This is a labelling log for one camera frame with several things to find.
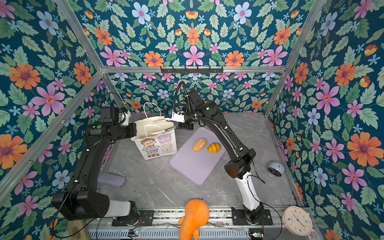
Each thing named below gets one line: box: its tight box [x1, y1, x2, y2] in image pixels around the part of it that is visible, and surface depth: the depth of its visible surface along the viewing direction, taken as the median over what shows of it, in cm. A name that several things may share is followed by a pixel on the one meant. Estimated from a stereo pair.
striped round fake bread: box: [207, 142, 222, 153], surface depth 98 cm
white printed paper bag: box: [131, 116, 177, 161], surface depth 82 cm
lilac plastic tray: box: [168, 127, 227, 186], surface depth 96 cm
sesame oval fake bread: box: [193, 138, 207, 152], surface depth 99 cm
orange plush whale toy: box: [178, 199, 210, 240], surface depth 69 cm
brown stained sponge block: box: [67, 220, 90, 240], surface depth 70 cm
